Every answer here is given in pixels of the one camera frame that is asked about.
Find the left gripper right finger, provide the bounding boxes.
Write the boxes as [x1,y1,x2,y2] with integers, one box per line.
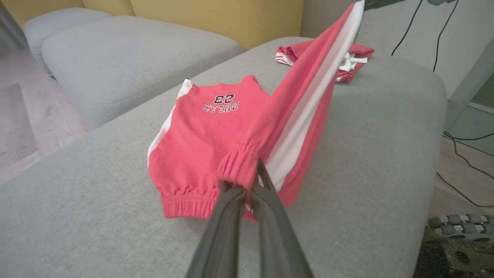
[250,158,314,278]

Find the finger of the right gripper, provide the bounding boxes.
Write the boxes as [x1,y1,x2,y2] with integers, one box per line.
[364,0,408,11]

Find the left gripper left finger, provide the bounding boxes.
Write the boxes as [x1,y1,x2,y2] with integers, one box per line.
[185,181,247,278]

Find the red shorts with white stripe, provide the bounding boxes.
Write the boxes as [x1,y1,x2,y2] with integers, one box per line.
[147,0,365,223]

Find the large grey sofa ottoman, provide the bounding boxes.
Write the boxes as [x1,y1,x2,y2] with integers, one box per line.
[0,36,448,278]

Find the light grey sofa seat cushion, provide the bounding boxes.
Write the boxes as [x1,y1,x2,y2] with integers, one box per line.
[41,15,245,131]
[22,7,113,75]

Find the hanging black cable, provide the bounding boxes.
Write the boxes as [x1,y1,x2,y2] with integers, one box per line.
[433,0,460,73]
[391,0,424,57]

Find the black floor cable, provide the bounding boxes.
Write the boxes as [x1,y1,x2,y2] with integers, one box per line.
[435,131,494,209]

